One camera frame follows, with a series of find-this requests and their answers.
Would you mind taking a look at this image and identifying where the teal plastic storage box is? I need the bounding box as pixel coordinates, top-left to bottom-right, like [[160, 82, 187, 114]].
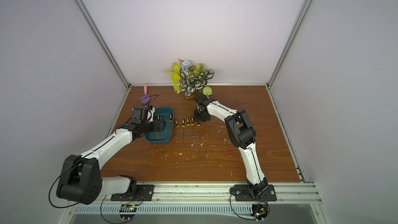
[[144, 107, 174, 144]]

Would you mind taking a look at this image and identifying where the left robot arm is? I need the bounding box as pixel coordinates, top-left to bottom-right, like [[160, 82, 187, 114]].
[[54, 106, 166, 205]]

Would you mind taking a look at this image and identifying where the potted plant in glass vase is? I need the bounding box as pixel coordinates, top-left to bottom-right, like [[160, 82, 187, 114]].
[[164, 59, 215, 100]]

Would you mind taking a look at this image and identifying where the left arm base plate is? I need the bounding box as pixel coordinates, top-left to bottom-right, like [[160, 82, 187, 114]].
[[110, 184, 155, 202]]

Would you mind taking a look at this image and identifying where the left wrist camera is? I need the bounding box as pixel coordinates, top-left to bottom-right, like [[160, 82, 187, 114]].
[[145, 105, 155, 122]]

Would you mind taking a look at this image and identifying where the green spatula wooden handle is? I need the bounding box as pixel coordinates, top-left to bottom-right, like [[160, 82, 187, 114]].
[[202, 87, 212, 96]]

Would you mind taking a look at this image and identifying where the controller board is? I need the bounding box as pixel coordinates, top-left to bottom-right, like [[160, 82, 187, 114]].
[[119, 204, 138, 222], [252, 202, 270, 222]]

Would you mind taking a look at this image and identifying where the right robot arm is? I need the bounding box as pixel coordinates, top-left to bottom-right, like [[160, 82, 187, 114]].
[[193, 93, 268, 199]]

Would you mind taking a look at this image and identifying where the left controller board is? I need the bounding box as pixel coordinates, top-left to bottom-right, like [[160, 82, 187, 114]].
[[119, 204, 138, 222]]

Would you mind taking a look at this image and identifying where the purple heart-shaped spatula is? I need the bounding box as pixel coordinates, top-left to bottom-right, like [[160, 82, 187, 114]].
[[140, 83, 151, 105]]

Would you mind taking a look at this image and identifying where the right controller board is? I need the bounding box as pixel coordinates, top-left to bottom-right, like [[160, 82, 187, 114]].
[[252, 202, 270, 222]]

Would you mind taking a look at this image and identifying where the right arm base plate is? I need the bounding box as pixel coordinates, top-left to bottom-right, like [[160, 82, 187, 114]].
[[229, 184, 277, 202]]

